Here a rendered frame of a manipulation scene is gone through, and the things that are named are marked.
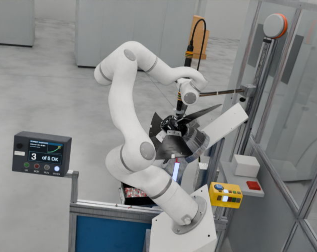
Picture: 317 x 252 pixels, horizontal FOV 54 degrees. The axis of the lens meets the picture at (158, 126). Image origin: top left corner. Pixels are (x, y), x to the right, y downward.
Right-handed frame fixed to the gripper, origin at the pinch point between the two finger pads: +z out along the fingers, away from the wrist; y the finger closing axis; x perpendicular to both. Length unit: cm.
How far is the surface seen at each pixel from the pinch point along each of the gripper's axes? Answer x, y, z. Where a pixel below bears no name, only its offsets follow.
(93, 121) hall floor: -156, -90, 247
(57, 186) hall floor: -155, -97, 85
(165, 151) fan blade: -38.7, -5.8, -18.9
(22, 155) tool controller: -38, -78, -42
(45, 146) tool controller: -32, -68, -40
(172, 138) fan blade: -36.0, -1.6, -7.3
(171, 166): -54, 0, -10
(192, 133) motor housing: -36.5, 11.9, 4.1
